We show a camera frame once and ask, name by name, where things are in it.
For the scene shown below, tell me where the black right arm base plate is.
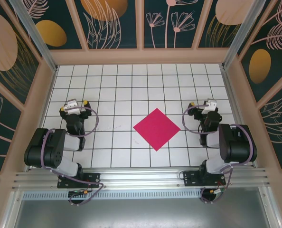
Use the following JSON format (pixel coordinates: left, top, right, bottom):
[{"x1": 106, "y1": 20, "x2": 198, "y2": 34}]
[{"x1": 183, "y1": 171, "x2": 226, "y2": 188}]

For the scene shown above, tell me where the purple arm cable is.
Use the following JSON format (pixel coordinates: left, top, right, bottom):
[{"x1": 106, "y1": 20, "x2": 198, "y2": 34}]
[
  {"x1": 182, "y1": 105, "x2": 255, "y2": 204},
  {"x1": 40, "y1": 106, "x2": 104, "y2": 206}
]

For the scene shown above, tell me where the aluminium corner post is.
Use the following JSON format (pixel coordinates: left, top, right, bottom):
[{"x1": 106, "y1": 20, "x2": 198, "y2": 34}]
[
  {"x1": 8, "y1": 0, "x2": 59, "y2": 73},
  {"x1": 221, "y1": 0, "x2": 267, "y2": 71}
]

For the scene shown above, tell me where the aluminium side rail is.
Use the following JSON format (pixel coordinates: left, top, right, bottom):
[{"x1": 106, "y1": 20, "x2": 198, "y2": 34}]
[{"x1": 219, "y1": 63, "x2": 257, "y2": 169}]

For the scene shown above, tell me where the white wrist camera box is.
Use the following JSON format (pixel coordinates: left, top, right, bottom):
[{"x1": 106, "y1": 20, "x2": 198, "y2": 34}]
[
  {"x1": 201, "y1": 99, "x2": 218, "y2": 115},
  {"x1": 64, "y1": 99, "x2": 82, "y2": 115}
]

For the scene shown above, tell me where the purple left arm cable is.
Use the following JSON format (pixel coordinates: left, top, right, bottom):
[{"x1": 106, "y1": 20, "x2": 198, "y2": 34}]
[{"x1": 40, "y1": 106, "x2": 104, "y2": 206}]

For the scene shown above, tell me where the slotted grey cable duct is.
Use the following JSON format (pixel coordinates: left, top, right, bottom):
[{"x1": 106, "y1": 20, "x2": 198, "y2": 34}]
[{"x1": 22, "y1": 191, "x2": 227, "y2": 200}]

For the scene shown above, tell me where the magenta square cloth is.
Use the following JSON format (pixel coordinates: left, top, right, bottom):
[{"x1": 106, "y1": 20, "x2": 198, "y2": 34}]
[{"x1": 133, "y1": 108, "x2": 181, "y2": 152}]

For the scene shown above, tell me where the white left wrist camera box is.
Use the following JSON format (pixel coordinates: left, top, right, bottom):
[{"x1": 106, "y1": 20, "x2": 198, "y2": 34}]
[{"x1": 64, "y1": 99, "x2": 82, "y2": 115}]

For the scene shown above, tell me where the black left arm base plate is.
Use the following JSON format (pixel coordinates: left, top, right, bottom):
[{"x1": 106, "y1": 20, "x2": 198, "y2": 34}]
[{"x1": 57, "y1": 172, "x2": 101, "y2": 189}]

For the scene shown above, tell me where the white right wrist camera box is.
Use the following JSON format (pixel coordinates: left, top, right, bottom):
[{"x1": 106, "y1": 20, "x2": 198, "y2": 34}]
[{"x1": 201, "y1": 99, "x2": 218, "y2": 115}]

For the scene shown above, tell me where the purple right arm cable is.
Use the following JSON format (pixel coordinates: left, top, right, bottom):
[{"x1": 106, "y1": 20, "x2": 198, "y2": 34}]
[{"x1": 182, "y1": 105, "x2": 255, "y2": 204}]

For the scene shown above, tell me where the brushed metal panel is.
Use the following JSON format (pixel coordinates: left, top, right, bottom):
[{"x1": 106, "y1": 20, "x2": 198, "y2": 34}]
[{"x1": 11, "y1": 199, "x2": 278, "y2": 228}]

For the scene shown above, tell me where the aluminium mounting rail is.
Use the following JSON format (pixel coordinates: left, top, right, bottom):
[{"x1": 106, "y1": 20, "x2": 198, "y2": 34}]
[{"x1": 12, "y1": 167, "x2": 272, "y2": 190}]

